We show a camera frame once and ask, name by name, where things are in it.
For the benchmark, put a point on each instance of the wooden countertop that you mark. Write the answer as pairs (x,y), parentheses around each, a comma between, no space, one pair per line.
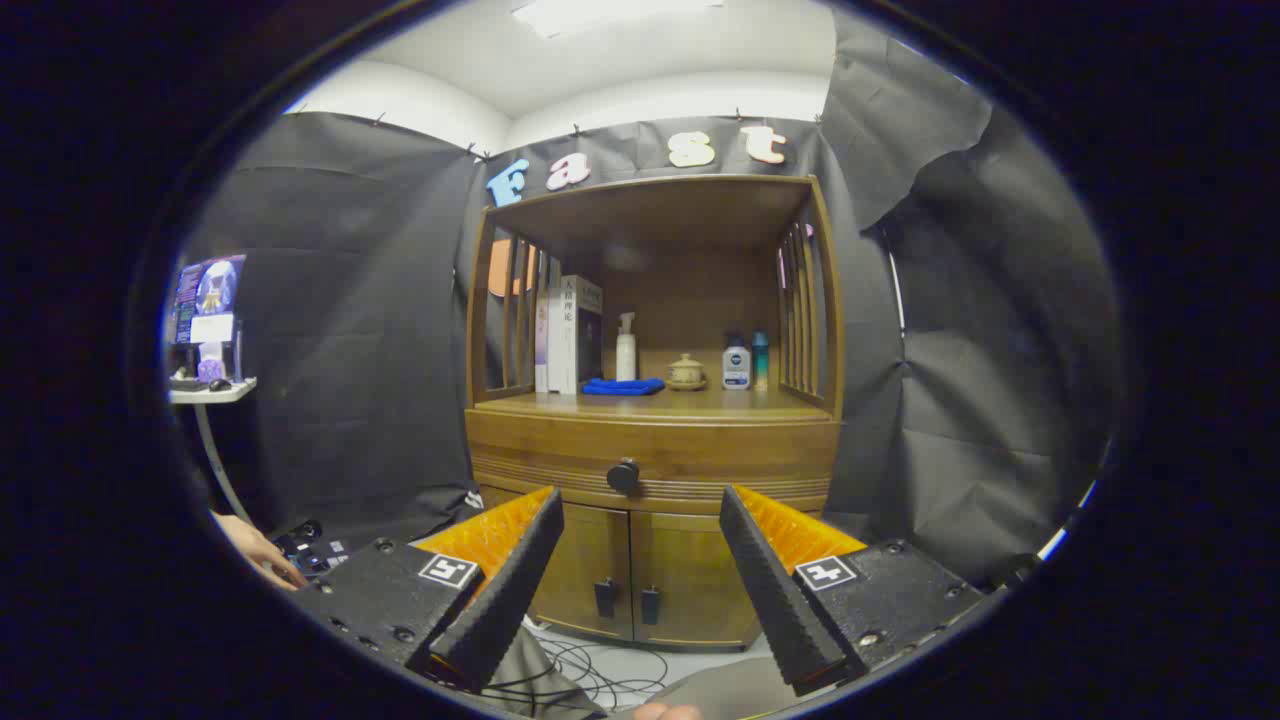
(700,403)

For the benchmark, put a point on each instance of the white lotion bottle blue cap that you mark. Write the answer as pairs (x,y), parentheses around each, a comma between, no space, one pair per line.
(736,368)

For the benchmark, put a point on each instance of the small white desk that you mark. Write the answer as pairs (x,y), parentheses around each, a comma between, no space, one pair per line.
(215,393)

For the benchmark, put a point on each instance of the thick white book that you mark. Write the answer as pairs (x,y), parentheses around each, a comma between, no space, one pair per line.
(567,340)

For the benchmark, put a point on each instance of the black backdrop cloth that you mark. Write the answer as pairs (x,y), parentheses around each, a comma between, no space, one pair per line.
(350,350)

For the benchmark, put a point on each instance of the black controller box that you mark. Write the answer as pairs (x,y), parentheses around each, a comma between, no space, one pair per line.
(310,550)

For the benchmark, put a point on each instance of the wooden drawer with black knob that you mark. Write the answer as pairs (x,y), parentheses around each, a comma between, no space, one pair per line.
(700,455)

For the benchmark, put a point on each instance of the teal bottle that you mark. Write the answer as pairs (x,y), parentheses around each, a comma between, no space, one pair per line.
(760,360)

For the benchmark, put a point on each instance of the white pump bottle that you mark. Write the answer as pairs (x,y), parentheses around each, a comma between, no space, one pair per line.
(626,355)

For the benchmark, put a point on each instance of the blue folded cloth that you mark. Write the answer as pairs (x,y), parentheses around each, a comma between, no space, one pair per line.
(620,386)

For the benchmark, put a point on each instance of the thin pale purple book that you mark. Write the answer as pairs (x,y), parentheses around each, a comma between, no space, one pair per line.
(542,350)

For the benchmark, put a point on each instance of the wooden cabinet door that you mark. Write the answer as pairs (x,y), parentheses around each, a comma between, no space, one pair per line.
(595,550)
(680,570)

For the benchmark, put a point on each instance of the beige lidded teacup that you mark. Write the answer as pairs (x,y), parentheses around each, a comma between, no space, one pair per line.
(686,373)

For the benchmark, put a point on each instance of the wooden cabinet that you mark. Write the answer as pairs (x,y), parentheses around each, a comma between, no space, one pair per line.
(660,210)

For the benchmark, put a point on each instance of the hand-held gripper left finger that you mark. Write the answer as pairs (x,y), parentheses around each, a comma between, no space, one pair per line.
(510,590)

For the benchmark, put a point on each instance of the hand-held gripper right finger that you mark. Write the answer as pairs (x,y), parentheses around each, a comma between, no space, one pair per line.
(770,590)

